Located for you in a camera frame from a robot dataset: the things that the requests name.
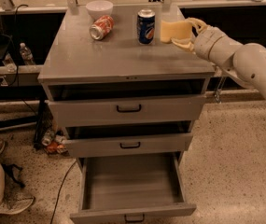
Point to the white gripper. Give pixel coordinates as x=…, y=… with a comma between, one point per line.
x=206, y=43

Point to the yellow sponge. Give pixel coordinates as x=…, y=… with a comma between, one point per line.
x=178, y=30

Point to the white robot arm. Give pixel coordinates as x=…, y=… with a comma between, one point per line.
x=244, y=63

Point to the grey top drawer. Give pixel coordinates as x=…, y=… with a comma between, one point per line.
x=127, y=110

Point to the grey drawer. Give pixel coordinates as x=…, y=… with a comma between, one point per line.
x=128, y=139
x=131, y=189
x=127, y=110

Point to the grey drawer cabinet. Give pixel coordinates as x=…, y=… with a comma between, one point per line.
x=80, y=68

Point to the grey middle drawer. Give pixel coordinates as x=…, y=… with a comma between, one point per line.
x=128, y=139

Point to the grey bottom drawer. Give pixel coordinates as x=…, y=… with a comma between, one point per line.
x=131, y=189

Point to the blue pepsi can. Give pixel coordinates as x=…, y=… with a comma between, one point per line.
x=145, y=25

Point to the orange soda can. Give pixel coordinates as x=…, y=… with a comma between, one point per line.
x=101, y=27

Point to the white bowl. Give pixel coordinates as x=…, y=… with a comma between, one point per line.
x=99, y=8

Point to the clear water bottle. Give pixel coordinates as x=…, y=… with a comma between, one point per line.
x=26, y=54

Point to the pile of cans on floor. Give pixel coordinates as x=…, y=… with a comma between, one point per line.
x=52, y=142

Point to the grey sneaker shoe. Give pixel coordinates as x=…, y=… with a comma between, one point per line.
x=16, y=202

